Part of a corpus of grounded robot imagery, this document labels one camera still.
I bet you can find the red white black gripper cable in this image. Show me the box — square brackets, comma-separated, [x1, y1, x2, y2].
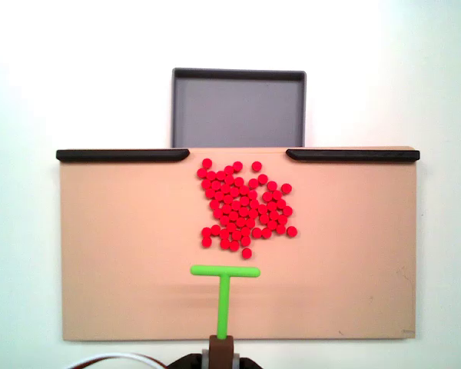
[66, 351, 168, 369]

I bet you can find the green T-shaped pusher tool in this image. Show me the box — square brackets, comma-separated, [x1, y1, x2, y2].
[190, 264, 261, 369]

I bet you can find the black edge rail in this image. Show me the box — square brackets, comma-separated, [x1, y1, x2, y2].
[56, 148, 191, 163]
[286, 148, 421, 165]

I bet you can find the grey rectangular container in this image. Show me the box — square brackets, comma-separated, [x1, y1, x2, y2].
[171, 68, 307, 148]

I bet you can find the beige flat board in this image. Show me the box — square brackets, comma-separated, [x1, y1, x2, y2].
[57, 145, 418, 342]

